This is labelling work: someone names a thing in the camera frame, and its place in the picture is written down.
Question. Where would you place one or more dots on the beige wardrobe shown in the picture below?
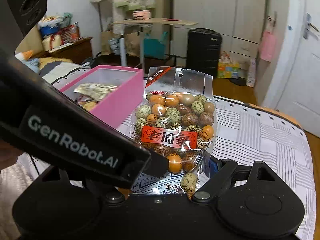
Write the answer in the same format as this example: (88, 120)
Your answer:
(241, 24)

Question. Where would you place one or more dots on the black suitcase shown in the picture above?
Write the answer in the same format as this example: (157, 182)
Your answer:
(203, 50)

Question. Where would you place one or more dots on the pink hanging bag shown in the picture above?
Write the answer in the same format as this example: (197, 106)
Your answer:
(267, 46)

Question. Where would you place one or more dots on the mixed peanut snack bag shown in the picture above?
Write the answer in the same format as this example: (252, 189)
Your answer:
(176, 120)

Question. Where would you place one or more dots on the striped white bedsheet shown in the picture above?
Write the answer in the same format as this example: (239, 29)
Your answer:
(264, 190)

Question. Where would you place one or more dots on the pink storage box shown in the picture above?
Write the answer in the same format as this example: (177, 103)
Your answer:
(118, 105)

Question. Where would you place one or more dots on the rolling side table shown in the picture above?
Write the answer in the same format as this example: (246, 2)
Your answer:
(145, 25)

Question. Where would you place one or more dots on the colourful gift box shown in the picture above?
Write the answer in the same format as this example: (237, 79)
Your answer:
(227, 67)

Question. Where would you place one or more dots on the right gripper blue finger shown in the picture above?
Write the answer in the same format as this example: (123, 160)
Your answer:
(214, 166)

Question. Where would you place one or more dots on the wooden nightstand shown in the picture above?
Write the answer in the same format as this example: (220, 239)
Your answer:
(77, 52)

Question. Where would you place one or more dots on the beige printed snack bag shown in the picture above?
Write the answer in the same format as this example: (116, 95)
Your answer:
(94, 90)

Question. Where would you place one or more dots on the white floral paper bag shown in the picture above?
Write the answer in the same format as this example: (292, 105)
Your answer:
(251, 72)

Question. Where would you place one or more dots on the teal shopping bag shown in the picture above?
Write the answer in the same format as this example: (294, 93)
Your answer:
(155, 48)

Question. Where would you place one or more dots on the white door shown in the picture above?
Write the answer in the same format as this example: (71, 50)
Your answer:
(300, 97)

